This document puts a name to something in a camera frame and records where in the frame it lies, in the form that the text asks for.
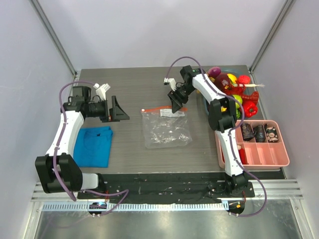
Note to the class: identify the clear orange zip bag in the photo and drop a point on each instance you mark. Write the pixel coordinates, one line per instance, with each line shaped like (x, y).
(164, 129)

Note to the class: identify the purple toy onion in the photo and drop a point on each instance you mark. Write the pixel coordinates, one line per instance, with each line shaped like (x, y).
(214, 72)

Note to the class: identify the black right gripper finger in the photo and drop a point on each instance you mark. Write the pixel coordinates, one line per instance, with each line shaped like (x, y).
(173, 98)
(176, 105)

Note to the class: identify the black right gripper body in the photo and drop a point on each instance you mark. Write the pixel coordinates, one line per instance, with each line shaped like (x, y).
(178, 95)

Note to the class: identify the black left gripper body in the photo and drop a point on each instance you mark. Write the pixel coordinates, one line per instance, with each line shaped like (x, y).
(109, 117)

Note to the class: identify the aluminium frame rail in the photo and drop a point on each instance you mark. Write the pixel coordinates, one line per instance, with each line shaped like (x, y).
(275, 189)

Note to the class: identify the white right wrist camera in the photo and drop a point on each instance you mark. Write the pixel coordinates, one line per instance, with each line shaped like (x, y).
(171, 82)

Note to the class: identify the flowered sushi roll right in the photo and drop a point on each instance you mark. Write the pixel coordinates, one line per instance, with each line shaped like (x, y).
(271, 133)

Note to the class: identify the pink compartment tray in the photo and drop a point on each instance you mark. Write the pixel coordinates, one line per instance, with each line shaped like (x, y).
(263, 155)

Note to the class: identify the yellow red toy fruit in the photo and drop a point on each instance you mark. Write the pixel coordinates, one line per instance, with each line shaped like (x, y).
(232, 78)

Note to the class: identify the red toy bell pepper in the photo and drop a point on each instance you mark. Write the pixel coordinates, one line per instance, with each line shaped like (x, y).
(250, 109)

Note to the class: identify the green toy apple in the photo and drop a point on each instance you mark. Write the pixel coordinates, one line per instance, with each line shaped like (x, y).
(239, 100)

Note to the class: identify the dark red toy fruit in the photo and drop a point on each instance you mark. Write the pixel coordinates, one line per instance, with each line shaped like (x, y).
(222, 82)

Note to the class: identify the dark sushi roll middle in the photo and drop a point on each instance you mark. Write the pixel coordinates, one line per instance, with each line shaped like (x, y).
(259, 133)

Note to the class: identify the green toy lime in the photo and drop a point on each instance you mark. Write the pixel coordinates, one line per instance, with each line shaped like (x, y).
(238, 114)

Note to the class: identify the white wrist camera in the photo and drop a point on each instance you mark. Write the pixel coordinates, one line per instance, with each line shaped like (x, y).
(171, 82)
(101, 90)

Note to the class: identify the white perforated cable duct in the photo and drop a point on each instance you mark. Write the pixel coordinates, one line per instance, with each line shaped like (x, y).
(88, 206)

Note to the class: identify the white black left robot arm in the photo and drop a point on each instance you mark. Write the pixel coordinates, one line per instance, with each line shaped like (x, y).
(57, 170)

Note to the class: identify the red toy lobster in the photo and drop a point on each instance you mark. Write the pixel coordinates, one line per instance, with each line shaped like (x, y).
(240, 90)

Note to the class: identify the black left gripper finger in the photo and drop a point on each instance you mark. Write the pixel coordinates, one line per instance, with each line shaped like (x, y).
(114, 103)
(120, 114)

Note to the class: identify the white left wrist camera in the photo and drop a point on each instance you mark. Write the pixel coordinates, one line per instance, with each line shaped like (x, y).
(101, 90)

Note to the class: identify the dark patterned sushi roll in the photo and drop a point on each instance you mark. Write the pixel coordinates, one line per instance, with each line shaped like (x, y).
(247, 132)

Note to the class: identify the teal fruit basket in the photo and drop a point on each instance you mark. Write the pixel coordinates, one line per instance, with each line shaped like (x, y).
(235, 72)

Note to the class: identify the blue folded t-shirt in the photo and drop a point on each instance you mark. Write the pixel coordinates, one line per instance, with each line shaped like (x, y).
(92, 147)

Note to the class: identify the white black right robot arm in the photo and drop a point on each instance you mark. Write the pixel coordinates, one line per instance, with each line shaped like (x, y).
(221, 118)

